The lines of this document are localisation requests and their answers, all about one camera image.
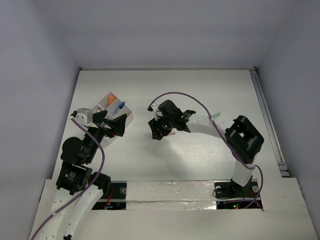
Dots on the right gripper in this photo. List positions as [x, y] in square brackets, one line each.
[156, 133]

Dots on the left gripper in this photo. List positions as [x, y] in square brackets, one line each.
[105, 127]

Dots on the small spray bottle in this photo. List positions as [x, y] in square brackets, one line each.
[121, 106]

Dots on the orange cap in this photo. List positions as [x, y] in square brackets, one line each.
[111, 99]

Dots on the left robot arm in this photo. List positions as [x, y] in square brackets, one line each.
[80, 183]

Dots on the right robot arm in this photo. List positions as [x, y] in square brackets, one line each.
[242, 138]

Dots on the white compartment organizer tray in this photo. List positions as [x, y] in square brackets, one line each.
[111, 109]

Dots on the green plastic tool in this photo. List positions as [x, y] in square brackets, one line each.
[216, 115]

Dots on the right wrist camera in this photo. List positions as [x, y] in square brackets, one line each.
[154, 108]

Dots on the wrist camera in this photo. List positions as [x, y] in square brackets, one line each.
[154, 108]
[83, 116]

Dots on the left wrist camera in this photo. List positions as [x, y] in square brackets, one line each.
[83, 116]

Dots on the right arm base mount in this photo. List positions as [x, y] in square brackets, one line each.
[229, 198]

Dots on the aluminium rail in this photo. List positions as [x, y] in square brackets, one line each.
[284, 171]

